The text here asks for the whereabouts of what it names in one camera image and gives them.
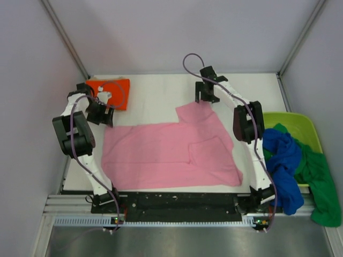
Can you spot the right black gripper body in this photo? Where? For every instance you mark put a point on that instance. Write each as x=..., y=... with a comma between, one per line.
x=199, y=87

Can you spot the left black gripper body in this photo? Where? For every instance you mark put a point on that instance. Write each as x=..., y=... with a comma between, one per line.
x=96, y=113

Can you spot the pink t shirt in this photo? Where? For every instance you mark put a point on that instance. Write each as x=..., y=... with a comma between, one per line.
x=195, y=151

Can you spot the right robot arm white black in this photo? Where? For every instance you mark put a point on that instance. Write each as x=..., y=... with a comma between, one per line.
x=248, y=128

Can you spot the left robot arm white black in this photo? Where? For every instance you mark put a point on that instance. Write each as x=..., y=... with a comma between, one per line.
x=77, y=140

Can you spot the folded orange t shirt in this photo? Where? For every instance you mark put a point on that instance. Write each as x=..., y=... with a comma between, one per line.
x=119, y=89

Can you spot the green plastic basket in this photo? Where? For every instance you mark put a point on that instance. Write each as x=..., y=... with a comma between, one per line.
x=301, y=128

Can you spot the blue t shirt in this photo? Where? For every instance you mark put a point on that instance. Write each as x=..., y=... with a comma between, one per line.
x=283, y=156

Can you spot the green t shirt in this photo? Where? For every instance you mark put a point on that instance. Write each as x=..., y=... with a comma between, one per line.
x=327, y=211

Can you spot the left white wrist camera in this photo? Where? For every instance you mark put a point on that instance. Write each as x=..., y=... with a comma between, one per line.
x=103, y=96

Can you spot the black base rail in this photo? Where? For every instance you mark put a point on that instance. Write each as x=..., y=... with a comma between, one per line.
x=176, y=207

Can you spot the left aluminium frame post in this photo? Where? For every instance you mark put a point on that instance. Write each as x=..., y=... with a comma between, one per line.
x=51, y=13

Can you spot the aluminium frame post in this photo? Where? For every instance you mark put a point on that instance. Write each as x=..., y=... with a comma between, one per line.
x=51, y=13
x=315, y=14

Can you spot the grey slotted cable duct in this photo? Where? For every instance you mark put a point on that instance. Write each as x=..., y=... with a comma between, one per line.
x=112, y=222

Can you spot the right aluminium frame post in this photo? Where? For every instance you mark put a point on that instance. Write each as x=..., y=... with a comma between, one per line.
x=315, y=14

